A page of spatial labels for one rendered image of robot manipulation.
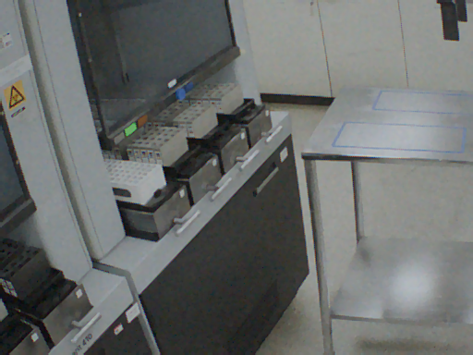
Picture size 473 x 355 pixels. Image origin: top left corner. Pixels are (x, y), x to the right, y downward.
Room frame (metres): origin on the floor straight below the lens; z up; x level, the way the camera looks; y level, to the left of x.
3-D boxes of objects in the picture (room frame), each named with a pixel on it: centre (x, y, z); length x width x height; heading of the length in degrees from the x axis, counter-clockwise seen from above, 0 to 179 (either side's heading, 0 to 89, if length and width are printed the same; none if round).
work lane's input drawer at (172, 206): (1.42, 0.42, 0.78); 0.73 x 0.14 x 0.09; 56
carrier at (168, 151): (1.42, 0.15, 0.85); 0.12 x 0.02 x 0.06; 147
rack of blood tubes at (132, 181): (1.34, 0.31, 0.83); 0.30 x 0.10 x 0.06; 56
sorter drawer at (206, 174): (1.55, 0.34, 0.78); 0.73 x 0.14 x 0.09; 56
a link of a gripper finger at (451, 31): (0.90, -0.41, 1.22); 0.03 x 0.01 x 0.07; 56
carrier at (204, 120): (1.54, 0.06, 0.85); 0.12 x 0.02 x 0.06; 146
